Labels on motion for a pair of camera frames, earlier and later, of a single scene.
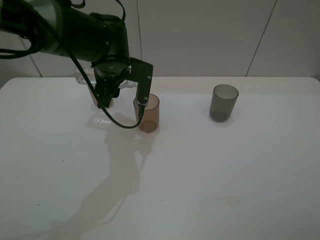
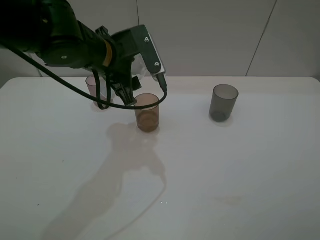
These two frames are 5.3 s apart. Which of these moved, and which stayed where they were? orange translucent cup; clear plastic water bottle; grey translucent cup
Moved: clear plastic water bottle
Stayed: orange translucent cup; grey translucent cup
